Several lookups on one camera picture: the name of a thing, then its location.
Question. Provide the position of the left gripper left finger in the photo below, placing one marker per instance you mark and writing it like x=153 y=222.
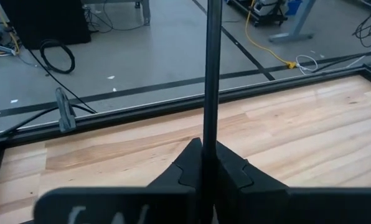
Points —
x=188 y=168

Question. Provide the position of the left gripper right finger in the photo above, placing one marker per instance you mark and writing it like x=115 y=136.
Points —
x=244 y=193

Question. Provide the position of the tall black candlestick holder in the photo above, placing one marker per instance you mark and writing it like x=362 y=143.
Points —
x=213 y=77

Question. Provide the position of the long black floor tape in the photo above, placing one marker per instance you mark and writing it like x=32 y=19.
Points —
x=241 y=47
x=142 y=89

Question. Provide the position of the grey metal desk leg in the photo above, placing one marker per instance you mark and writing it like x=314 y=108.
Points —
x=291 y=37

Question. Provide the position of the black equipment cart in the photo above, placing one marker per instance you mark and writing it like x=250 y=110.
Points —
x=266 y=15

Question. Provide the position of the blue bin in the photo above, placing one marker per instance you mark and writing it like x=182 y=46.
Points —
x=294 y=7

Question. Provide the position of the large black cabinet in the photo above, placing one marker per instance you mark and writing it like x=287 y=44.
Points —
x=42 y=21

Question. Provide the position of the small clamp bracket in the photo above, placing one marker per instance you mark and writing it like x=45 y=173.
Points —
x=65 y=115

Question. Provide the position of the grey metal desk frame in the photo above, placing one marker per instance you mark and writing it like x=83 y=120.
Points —
x=146 y=12

